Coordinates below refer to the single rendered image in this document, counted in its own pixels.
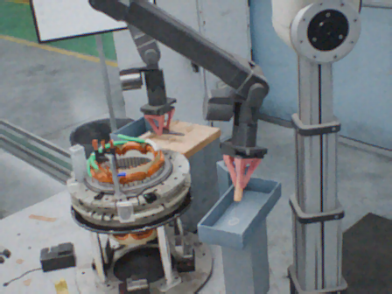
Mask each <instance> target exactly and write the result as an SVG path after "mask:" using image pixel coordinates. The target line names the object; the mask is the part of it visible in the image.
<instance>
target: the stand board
mask: <svg viewBox="0 0 392 294"><path fill-rule="evenodd" d="M187 125H190V122H181V121H179V122H177V123H176V124H174V125H172V126H171V127H170V128H169V130H174V131H177V132H179V133H185V135H184V136H175V137H176V140H175V141H173V142H171V143H169V140H168V137H169V136H172V135H168V134H162V136H158V135H156V136H154V137H153V138H151V139H150V140H151V141H153V142H154V143H155V144H157V146H158V147H163V148H164V150H166V149H171V150H173V151H177V152H178V153H179V154H182V155H183V156H184V157H185V158H186V159H188V158H189V157H190V156H192V155H193V154H195V153H196V152H197V151H200V149H203V147H205V146H207V145H208V144H210V143H211V142H212V141H213V140H215V139H216V138H218V137H219V136H221V129H219V128H212V127H208V126H205V125H198V124H194V123H193V124H192V126H193V129H192V130H190V131H189V132H186V126H187Z"/></svg>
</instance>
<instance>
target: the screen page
mask: <svg viewBox="0 0 392 294"><path fill-rule="evenodd" d="M32 1H33V4H34V7H35V13H36V16H37V22H38V28H39V34H40V37H41V40H44V39H56V38H60V37H64V36H72V35H76V34H81V33H89V32H96V31H105V30H108V29H113V28H121V27H125V26H127V25H126V24H125V23H123V22H121V21H120V22H119V23H118V22H116V21H115V20H113V19H112V18H110V17H108V16H105V14H103V13H101V12H99V11H97V10H94V9H93V8H91V7H90V5H89V3H88V0H32Z"/></svg>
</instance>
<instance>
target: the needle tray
mask: <svg viewBox="0 0 392 294"><path fill-rule="evenodd" d="M281 197H282V183H281V180H271V179H267V178H255V177H250V179H249V181H248V183H247V184H246V185H245V188H242V199H241V201H239V203H238V204H237V203H236V201H235V186H234V185H232V186H231V187H230V188H229V190H228V191H227V192H226V193H225V194H224V196H222V197H221V199H220V200H219V201H218V202H217V203H216V205H215V206H214V207H213V208H212V209H211V211H209V212H208V214H207V215H206V216H205V217H204V218H203V220H202V221H201V222H200V223H199V224H198V234H199V241H200V242H206V243H210V244H213V245H219V246H221V257H222V264H223V270H224V284H225V291H226V294H267V292H268V290H269V289H270V274H269V262H268V238H267V227H266V217H267V216H268V215H269V213H270V212H271V210H272V208H274V206H275V205H276V203H277V202H278V201H279V199H280V198H281ZM236 208H237V212H236ZM235 212H236V219H234V218H235ZM237 219H238V220H239V221H238V220H237ZM231 220H233V221H231ZM237 221H238V222H237ZM236 222H237V224H235V223H236Z"/></svg>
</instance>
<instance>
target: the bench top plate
mask: <svg viewBox="0 0 392 294"><path fill-rule="evenodd" d="M70 208H71V200H70V195H69V192H68V189H67V190H64V191H63V192H59V193H58V194H56V195H53V196H52V197H51V198H47V199H45V200H42V201H41V202H39V203H36V204H35V205H32V206H29V207H27V208H26V209H24V210H21V211H19V212H18V213H14V214H13V215H10V216H9V217H7V218H3V219H2V220H0V245H2V246H4V247H5V248H7V249H8V250H9V251H10V252H11V255H9V256H7V255H4V254H2V253H0V256H2V257H3V258H4V262H0V294H19V292H20V294H57V292H56V291H55V289H54V283H53V282H56V281H58V282H59V281H60V279H61V278H62V277H64V278H65V279H66V284H67V288H68V290H67V291H69V292H70V294H80V292H79V290H78V289H77V284H76V281H75V275H76V271H77V267H78V265H79V264H80V261H81V260H82V258H83V256H84V255H85V254H86V253H87V252H89V250H90V249H92V244H91V241H90V238H89V232H88V230H86V229H85V228H82V227H81V226H80V230H79V225H78V224H76V223H75V221H74V219H72V216H71V211H70ZM31 214H33V215H41V216H45V217H49V218H58V219H57V220H56V221H55V222H48V221H44V220H34V219H29V218H28V216H29V215H31ZM66 242H72V243H74V249H75V252H76V255H77V256H76V267H72V268H70V269H59V270H55V271H48V272H45V273H43V271H42V269H40V268H42V266H41V263H40V261H39V257H40V252H41V249H44V248H49V247H51V246H58V244H59V243H66ZM206 244H207V245H208V247H209V248H210V250H211V253H212V257H213V266H212V269H211V273H210V275H209V276H208V279H207V280H206V281H205V282H204V283H203V285H201V286H200V288H198V290H196V291H195V292H194V293H193V294H226V291H225V284H224V270H223V264H222V257H221V246H219V245H213V244H210V243H206ZM27 258H28V260H27ZM18 259H22V260H24V262H22V263H21V264H19V263H15V261H16V260H18ZM22 264H23V265H22ZM7 265H8V266H7ZM28 265H29V266H28ZM6 267H7V268H6ZM25 268H26V269H25ZM32 269H38V270H34V271H31V272H29V273H26V274H27V275H26V274H24V273H25V272H27V271H30V270H32ZM22 272H24V273H23V274H24V276H22V275H23V274H21V273H22ZM20 276H22V277H21V278H19V279H17V280H15V281H12V282H10V283H9V281H11V280H12V279H14V278H18V277H20ZM30 278H31V283H30V285H29V286H27V285H24V284H23V281H26V280H27V279H30ZM50 280H52V281H50ZM67 280H68V281H67ZM72 280H73V281H72ZM71 281H72V282H71ZM4 283H9V285H7V286H9V287H7V286H3V284H4ZM269 285H270V288H269V290H268V292H267V294H281V292H280V290H279V289H278V285H277V283H276V280H275V278H274V276H273V272H272V271H271V268H270V264H269ZM37 287H38V288H37ZM40 288H45V289H40ZM27 292H28V293H27Z"/></svg>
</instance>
